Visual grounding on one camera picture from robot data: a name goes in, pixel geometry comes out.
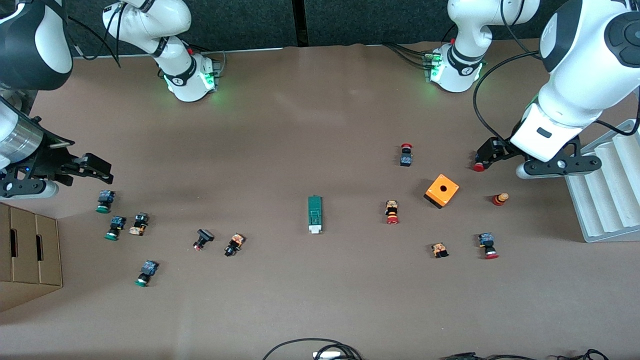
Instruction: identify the green load switch white handle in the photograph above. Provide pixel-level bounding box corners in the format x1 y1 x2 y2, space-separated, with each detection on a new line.
307 195 324 235

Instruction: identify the green pushbutton blue block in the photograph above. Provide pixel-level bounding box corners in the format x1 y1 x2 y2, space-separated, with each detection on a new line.
104 215 127 241
134 259 160 288
96 189 116 214

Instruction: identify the grey ribbed plastic tray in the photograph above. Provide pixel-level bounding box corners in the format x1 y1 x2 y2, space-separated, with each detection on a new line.
565 119 640 244

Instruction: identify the black square pushbutton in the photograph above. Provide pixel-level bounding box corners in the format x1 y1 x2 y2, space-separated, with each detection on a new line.
193 228 215 251

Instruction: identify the brown cardboard box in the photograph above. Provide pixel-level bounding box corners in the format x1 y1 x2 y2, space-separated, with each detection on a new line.
0 201 64 313

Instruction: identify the black selector orange block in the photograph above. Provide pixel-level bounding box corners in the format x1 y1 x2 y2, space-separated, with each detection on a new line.
224 233 246 258

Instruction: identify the brown paper table cover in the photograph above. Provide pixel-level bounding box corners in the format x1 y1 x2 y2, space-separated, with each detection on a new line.
0 40 640 360

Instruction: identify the black cable white sleeve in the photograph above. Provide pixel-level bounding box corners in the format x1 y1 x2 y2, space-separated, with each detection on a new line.
472 50 546 146

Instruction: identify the orange button enclosure box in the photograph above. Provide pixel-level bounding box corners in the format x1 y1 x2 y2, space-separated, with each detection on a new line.
424 173 460 210

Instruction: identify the black switch orange block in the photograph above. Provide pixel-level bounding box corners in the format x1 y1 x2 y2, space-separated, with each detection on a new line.
128 212 150 237

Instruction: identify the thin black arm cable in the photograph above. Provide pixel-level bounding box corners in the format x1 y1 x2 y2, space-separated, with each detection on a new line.
65 0 123 68

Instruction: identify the black base cable bundle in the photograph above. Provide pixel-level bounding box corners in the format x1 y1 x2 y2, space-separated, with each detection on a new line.
382 42 432 71

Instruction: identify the black flat cable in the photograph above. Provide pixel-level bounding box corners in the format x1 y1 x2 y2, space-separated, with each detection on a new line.
440 352 541 360

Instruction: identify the black curly cable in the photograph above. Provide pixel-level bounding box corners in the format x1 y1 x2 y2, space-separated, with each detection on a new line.
557 349 610 360

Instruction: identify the black vertical post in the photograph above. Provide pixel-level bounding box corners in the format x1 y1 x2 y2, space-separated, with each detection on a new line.
292 0 307 48

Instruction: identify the black looped cable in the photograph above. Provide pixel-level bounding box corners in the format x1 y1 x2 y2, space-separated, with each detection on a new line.
262 338 363 360

